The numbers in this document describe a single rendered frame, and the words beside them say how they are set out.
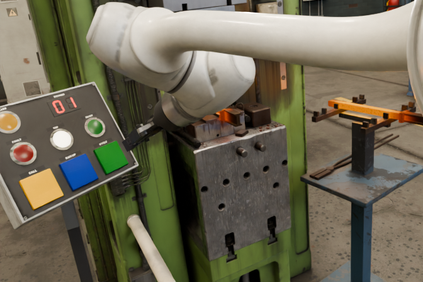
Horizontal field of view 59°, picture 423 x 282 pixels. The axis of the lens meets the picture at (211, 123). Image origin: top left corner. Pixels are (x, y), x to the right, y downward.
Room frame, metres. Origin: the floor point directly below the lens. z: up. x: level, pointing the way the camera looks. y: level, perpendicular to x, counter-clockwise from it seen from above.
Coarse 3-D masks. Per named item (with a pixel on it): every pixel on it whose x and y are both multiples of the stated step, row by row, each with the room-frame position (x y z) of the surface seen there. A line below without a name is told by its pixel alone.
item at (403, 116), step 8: (328, 104) 1.46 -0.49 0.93; (344, 104) 1.39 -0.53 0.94; (352, 104) 1.37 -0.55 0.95; (360, 104) 1.35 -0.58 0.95; (368, 112) 1.30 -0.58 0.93; (376, 112) 1.27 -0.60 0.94; (384, 112) 1.25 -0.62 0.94; (392, 112) 1.23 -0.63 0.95; (400, 112) 1.20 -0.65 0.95; (408, 112) 1.20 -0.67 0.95; (400, 120) 1.19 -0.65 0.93; (408, 120) 1.18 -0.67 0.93; (416, 120) 1.16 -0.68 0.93
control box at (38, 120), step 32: (64, 96) 0.99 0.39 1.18; (96, 96) 1.05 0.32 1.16; (0, 128) 0.84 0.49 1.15; (32, 128) 0.89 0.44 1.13; (64, 128) 0.93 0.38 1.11; (0, 160) 0.80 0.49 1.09; (32, 160) 0.83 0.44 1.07; (64, 160) 0.88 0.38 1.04; (96, 160) 0.93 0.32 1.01; (128, 160) 0.98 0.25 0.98; (0, 192) 0.79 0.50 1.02; (64, 192) 0.83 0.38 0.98
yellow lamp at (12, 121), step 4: (0, 116) 0.86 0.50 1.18; (4, 116) 0.86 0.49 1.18; (8, 116) 0.87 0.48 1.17; (12, 116) 0.87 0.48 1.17; (0, 120) 0.85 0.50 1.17; (4, 120) 0.86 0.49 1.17; (8, 120) 0.86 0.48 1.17; (12, 120) 0.87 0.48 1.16; (16, 120) 0.88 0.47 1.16; (0, 124) 0.85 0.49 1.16; (4, 124) 0.85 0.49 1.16; (8, 124) 0.86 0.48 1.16; (12, 124) 0.86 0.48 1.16; (16, 124) 0.87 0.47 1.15; (4, 128) 0.85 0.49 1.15; (8, 128) 0.85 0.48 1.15; (12, 128) 0.86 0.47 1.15
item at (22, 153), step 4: (16, 148) 0.83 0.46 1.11; (20, 148) 0.84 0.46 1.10; (24, 148) 0.84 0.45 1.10; (28, 148) 0.85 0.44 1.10; (16, 152) 0.82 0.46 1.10; (20, 152) 0.83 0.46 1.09; (24, 152) 0.83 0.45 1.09; (28, 152) 0.84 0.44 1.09; (32, 152) 0.84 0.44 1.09; (16, 156) 0.82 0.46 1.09; (20, 156) 0.82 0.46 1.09; (24, 156) 0.83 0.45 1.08; (28, 156) 0.83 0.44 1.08; (32, 156) 0.84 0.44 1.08; (20, 160) 0.82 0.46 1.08; (24, 160) 0.82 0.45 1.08; (28, 160) 0.83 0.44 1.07
